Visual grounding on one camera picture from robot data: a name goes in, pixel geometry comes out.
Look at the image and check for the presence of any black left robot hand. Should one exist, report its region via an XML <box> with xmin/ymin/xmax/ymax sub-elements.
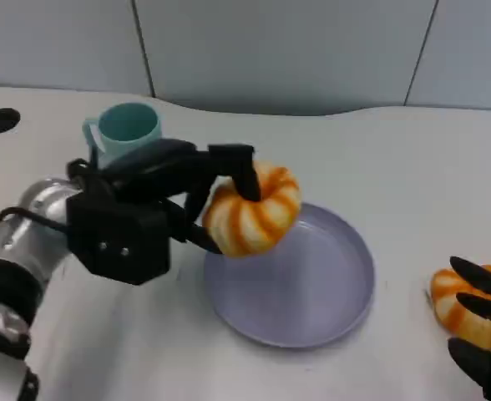
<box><xmin>103</xmin><ymin>139</ymin><xmax>264</xmax><ymax>256</ymax></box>

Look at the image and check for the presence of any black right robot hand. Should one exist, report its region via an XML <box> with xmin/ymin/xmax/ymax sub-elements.
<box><xmin>448</xmin><ymin>256</ymin><xmax>491</xmax><ymax>401</ymax></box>

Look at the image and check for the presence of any orange white toy bread roll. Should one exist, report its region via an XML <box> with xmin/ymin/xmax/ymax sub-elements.
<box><xmin>431</xmin><ymin>264</ymin><xmax>491</xmax><ymax>350</ymax></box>
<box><xmin>202</xmin><ymin>161</ymin><xmax>301</xmax><ymax>258</ymax></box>

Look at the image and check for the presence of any pale green mug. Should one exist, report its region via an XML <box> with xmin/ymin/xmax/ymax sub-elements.
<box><xmin>81</xmin><ymin>102</ymin><xmax>164</xmax><ymax>169</ymax></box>

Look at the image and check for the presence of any black round table grommet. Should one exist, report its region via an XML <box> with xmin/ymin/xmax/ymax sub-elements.
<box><xmin>0</xmin><ymin>107</ymin><xmax>22</xmax><ymax>135</ymax></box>

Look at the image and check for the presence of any lilac plate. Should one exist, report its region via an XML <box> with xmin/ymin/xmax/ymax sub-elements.
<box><xmin>204</xmin><ymin>203</ymin><xmax>375</xmax><ymax>349</ymax></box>

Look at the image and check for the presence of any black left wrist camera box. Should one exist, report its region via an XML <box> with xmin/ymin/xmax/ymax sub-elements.
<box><xmin>66</xmin><ymin>183</ymin><xmax>172</xmax><ymax>287</ymax></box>

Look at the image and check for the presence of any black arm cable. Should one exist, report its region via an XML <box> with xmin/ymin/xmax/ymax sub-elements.
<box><xmin>0</xmin><ymin>206</ymin><xmax>69</xmax><ymax>233</ymax></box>

